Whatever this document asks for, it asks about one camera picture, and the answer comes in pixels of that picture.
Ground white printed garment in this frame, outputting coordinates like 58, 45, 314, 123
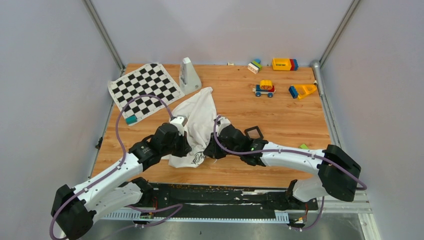
164, 87, 217, 168

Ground black square frame lid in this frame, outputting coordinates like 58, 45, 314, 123
244, 125, 264, 140

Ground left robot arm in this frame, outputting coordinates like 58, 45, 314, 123
49, 116, 191, 240

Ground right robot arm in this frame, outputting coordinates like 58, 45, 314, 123
203, 124, 361, 209

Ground teal small block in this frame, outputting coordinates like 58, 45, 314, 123
125, 115, 138, 126

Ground white cone-shaped box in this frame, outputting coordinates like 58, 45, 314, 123
179, 57, 202, 95

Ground black white checkerboard sheet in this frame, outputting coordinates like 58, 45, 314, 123
107, 63, 185, 126

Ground toy car with yellow top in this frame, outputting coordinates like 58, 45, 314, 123
252, 79, 276, 98

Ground white green blue blocks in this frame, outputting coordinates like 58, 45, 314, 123
247, 58, 263, 74

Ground yellow blue toy scoop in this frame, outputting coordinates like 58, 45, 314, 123
288, 84, 318, 100

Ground yellow red blue block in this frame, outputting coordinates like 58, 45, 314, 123
272, 58, 299, 71

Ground grey metal pipe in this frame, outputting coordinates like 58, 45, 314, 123
310, 60, 325, 98

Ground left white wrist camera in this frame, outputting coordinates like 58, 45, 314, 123
169, 115, 188, 136

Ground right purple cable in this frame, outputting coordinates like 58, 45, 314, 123
213, 114, 368, 232

